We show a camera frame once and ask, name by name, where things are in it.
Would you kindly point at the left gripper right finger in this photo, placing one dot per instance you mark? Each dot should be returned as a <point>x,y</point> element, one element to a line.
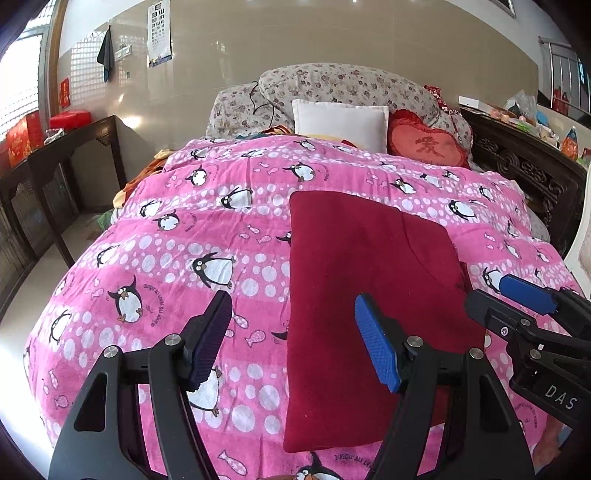
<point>453,419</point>

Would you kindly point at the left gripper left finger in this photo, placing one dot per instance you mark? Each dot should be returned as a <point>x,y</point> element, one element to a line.
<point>102,437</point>

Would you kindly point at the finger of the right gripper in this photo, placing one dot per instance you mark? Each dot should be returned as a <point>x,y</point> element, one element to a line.
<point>503,320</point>
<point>566,307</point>

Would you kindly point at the dark red sweater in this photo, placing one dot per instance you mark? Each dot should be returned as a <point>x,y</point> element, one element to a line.
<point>363,278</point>

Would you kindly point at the dark carved wooden headboard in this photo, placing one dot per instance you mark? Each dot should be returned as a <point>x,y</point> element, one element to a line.
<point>553,183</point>

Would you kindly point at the red heart cushion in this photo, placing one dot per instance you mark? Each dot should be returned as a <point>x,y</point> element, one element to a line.
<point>408,136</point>

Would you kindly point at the white pillow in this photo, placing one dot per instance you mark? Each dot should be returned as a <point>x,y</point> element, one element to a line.
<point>364,126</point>

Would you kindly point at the pink penguin blanket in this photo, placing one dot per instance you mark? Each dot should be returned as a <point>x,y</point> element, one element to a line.
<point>217,218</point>

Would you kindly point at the red gift box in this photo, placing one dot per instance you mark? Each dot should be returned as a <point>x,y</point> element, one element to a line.
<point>24,137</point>

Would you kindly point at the dark wooden side table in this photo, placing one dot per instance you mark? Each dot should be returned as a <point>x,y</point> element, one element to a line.
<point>38,169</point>

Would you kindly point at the red flat box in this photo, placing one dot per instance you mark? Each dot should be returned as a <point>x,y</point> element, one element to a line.
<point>70,120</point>

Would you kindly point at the floral grey quilt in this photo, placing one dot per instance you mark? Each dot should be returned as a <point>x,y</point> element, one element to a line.
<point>268,101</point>

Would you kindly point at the red window decoration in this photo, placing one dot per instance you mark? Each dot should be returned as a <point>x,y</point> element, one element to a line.
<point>64,99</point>

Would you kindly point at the dark hanging cloth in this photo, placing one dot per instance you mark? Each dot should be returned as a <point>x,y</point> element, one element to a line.
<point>105,55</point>

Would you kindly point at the white wall chart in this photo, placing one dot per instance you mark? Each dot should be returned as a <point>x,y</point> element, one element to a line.
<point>159,44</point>

